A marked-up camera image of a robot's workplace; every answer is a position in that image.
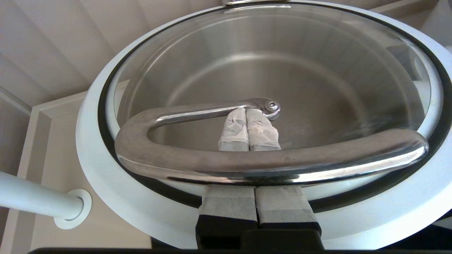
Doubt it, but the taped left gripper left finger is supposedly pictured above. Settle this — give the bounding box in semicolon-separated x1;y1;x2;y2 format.
196;108;260;247

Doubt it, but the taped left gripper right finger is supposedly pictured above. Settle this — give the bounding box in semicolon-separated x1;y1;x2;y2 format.
246;109;322;235

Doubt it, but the glass lid with white rim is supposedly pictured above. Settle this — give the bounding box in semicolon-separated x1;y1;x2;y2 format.
76;0;452;249

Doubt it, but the black glass induction cooktop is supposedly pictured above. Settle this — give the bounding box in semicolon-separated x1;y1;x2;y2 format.
150;212;452;249

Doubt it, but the white round pole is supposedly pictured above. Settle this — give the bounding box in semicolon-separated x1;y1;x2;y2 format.
0;171;93;230

